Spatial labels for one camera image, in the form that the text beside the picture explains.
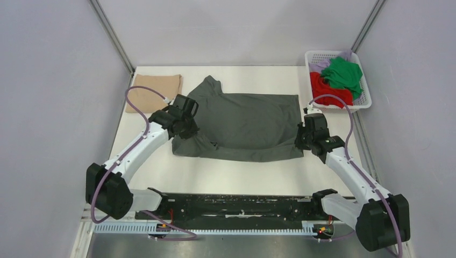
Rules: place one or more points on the aluminium corner post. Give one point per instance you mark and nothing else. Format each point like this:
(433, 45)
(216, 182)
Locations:
(112, 35)
(373, 14)

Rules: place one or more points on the folded beige t shirt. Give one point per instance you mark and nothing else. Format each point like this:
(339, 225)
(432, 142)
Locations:
(147, 101)

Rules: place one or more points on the left aluminium corner post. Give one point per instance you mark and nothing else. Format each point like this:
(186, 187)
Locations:
(112, 35)

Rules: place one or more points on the right aluminium corner post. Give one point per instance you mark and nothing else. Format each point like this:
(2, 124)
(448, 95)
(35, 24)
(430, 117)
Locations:
(373, 14)

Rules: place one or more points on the red t shirt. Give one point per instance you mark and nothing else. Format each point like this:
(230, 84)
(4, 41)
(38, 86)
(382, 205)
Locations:
(320, 87)

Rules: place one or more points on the white slotted cable duct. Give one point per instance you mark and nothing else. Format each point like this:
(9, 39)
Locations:
(150, 227)

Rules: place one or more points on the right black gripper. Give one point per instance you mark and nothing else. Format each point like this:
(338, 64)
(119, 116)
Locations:
(298, 144)

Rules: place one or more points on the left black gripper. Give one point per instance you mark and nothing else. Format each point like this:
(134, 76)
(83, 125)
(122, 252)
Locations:
(193, 130)

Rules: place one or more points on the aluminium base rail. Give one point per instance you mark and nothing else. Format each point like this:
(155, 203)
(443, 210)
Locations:
(395, 204)

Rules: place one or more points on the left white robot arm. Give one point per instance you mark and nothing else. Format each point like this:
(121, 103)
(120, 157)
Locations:
(107, 185)

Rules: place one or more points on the white plastic laundry basket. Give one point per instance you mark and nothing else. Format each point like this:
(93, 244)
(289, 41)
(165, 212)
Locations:
(363, 102)

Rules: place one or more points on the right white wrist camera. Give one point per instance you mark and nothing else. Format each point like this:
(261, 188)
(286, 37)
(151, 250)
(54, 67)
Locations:
(310, 109)

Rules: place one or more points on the green t shirt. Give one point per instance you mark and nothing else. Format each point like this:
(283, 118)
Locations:
(341, 74)

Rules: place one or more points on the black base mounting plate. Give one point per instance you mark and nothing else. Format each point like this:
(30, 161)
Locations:
(238, 212)

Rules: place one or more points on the dark grey t shirt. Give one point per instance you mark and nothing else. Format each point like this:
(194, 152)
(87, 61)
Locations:
(241, 127)

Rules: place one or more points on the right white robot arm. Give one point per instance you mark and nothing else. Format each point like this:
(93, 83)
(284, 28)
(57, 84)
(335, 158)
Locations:
(379, 218)

